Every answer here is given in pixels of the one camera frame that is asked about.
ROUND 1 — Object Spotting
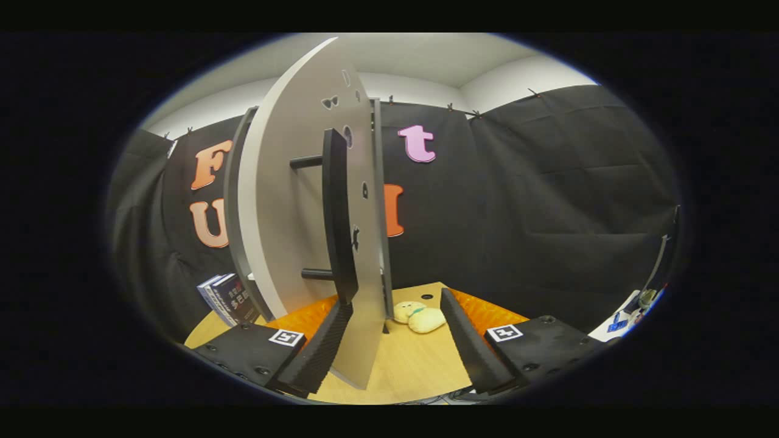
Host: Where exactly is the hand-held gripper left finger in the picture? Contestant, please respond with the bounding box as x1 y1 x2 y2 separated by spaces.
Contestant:
192 296 354 399

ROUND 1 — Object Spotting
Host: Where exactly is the white side table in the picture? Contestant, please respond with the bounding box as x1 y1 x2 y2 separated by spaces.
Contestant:
589 286 667 342

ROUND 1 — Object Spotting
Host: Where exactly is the black door handle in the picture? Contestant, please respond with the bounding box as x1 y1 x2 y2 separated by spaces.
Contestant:
289 128 360 305

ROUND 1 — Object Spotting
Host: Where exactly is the yellow plush toy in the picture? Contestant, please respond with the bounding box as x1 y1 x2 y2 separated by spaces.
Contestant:
393 301 447 334

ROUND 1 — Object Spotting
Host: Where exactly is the grey cabinet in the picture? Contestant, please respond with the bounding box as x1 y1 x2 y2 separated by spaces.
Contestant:
223 97 395 320

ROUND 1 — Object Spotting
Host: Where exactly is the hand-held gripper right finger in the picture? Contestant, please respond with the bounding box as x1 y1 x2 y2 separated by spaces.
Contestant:
439 288 609 395

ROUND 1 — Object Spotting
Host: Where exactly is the light grey cabinet door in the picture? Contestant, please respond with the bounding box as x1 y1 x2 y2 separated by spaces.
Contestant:
236 36 387 390

